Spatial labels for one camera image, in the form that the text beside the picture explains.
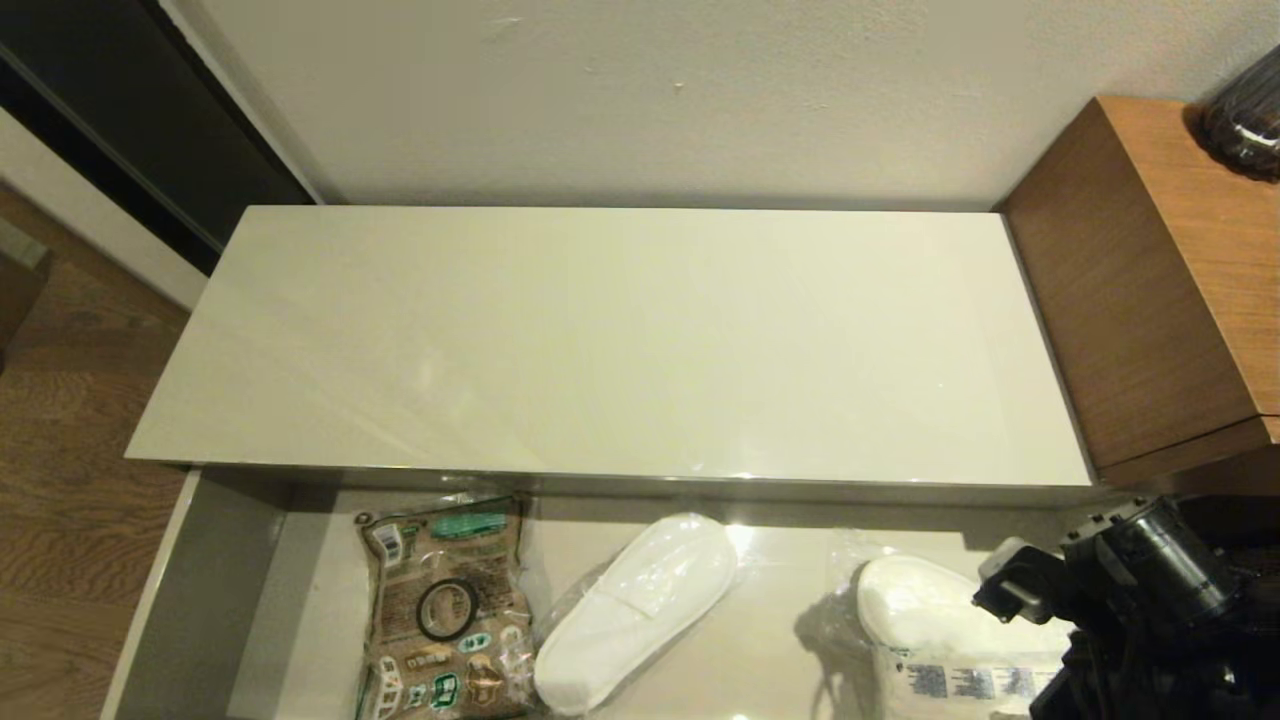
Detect brown wooden furniture piece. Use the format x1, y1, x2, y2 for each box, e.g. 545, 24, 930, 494
0, 215, 51, 373

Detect brown wooden side cabinet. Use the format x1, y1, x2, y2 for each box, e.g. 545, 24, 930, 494
1000, 95, 1280, 491

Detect white glossy drawer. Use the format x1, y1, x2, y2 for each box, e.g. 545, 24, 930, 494
100, 468, 1201, 720

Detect black tape roll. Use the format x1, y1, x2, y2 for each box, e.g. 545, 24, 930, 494
415, 577, 480, 644

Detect brown printed snack bag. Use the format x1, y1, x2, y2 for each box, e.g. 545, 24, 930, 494
354, 494, 542, 720

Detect dark glass vase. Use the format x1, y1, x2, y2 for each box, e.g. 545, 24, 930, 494
1200, 42, 1280, 183

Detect white glossy drawer cabinet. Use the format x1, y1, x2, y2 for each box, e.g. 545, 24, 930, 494
125, 205, 1096, 501

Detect dark sliding door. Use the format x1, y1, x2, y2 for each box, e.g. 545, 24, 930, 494
0, 0, 319, 277

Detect white slippers in clear bag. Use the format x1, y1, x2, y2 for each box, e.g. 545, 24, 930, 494
532, 511, 742, 718

